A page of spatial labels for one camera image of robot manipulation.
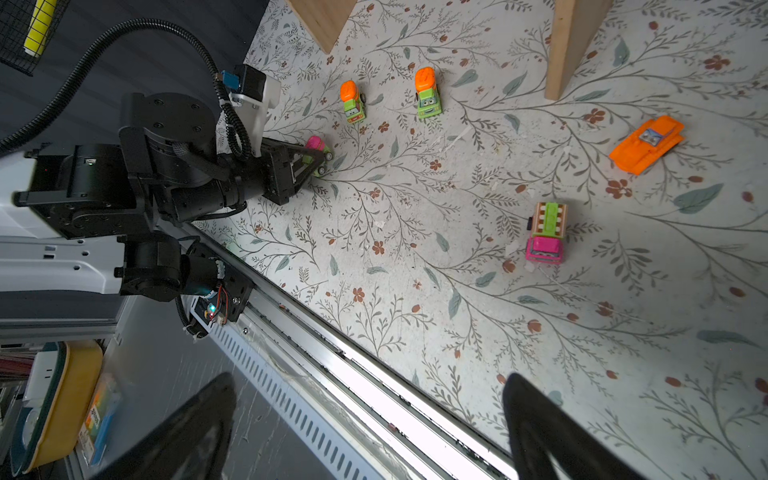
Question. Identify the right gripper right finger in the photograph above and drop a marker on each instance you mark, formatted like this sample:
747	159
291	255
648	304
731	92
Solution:
541	434

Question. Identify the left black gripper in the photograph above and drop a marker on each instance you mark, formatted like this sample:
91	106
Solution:
288	167

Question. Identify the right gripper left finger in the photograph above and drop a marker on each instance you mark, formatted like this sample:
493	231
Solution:
190	444

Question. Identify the orange green mixer truck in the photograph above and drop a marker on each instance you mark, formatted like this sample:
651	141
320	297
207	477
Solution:
353	102
427	95

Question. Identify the pink green toy truck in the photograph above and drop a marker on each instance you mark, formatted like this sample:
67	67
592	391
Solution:
547	227

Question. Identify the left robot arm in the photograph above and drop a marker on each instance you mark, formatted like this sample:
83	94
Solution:
85	218

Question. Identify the wooden two-tier shelf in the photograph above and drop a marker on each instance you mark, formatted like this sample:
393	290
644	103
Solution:
574	25

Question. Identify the yellow storage bin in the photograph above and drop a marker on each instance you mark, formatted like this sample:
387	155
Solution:
47	431

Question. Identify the white vented cover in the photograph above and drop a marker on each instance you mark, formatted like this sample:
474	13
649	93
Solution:
335	454

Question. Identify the orange toy car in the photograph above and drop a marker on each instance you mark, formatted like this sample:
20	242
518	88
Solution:
648	144

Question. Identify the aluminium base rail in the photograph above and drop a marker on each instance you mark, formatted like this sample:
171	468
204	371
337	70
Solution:
402	432

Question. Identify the black wire basket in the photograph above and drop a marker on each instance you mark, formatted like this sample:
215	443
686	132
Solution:
15	21

